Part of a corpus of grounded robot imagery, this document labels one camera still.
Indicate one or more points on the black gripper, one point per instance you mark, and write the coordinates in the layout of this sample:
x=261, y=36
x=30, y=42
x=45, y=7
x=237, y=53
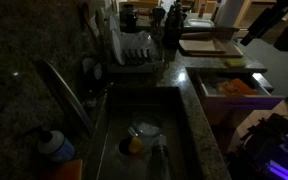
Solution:
x=265, y=21

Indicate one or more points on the yellow green sponge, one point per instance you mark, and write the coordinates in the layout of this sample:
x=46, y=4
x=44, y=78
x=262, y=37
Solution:
x=235, y=62

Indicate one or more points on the stainless steel sink basin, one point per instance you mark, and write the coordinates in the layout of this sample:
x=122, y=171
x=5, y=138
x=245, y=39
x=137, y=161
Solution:
x=144, y=163

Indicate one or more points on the orange sponge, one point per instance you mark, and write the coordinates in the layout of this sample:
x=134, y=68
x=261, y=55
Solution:
x=67, y=170

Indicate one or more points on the dark wooden cutting board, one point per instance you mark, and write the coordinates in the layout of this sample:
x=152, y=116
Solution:
x=232, y=51

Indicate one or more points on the white paper towel roll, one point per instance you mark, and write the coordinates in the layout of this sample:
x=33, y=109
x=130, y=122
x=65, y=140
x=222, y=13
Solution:
x=229, y=13

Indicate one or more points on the orange cloth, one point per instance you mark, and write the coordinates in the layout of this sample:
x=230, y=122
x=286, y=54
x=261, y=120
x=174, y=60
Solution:
x=239, y=87

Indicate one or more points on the white rectangular tray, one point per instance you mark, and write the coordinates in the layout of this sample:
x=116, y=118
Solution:
x=200, y=23

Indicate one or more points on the small red-capped bottle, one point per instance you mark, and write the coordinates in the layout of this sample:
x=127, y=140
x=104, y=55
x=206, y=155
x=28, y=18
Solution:
x=202, y=10

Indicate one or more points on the white open drawer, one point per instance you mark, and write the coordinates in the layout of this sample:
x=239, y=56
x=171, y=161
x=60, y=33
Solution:
x=237, y=103

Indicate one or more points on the black knife block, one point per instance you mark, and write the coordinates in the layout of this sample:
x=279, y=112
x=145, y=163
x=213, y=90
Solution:
x=174, y=25

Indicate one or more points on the black utensil holder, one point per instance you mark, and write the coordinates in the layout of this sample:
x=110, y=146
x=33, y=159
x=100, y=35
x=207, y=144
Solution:
x=158, y=16

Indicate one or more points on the white dish rack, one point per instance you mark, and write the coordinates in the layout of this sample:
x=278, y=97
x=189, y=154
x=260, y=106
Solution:
x=140, y=63

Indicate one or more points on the clear plastic container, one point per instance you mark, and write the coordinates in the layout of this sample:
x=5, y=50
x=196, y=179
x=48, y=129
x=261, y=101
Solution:
x=136, y=40

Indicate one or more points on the black electronics with purple light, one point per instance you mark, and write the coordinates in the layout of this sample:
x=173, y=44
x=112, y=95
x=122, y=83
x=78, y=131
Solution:
x=270, y=150

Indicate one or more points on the dark glass jar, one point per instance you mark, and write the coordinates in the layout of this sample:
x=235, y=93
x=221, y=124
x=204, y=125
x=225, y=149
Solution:
x=128, y=18

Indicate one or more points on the large white plate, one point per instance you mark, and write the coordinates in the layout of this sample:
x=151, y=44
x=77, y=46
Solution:
x=117, y=48

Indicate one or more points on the clear glass bowl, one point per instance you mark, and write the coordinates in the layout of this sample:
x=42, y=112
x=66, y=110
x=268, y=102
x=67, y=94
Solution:
x=146, y=126

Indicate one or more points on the small white plate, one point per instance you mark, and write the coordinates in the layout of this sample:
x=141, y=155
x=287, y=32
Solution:
x=114, y=23

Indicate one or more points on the light wooden spatula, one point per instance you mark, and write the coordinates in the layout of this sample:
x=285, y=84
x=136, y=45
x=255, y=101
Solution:
x=100, y=21

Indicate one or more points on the dark bottle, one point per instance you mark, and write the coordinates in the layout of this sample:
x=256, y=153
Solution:
x=160, y=160

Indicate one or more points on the brown wooden spoon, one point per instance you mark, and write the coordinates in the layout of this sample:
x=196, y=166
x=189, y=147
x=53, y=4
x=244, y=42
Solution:
x=88, y=23

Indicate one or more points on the long silver faucet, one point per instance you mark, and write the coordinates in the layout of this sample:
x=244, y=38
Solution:
x=67, y=96

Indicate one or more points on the white soap dispenser bottle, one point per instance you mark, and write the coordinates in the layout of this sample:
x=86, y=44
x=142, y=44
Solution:
x=55, y=146

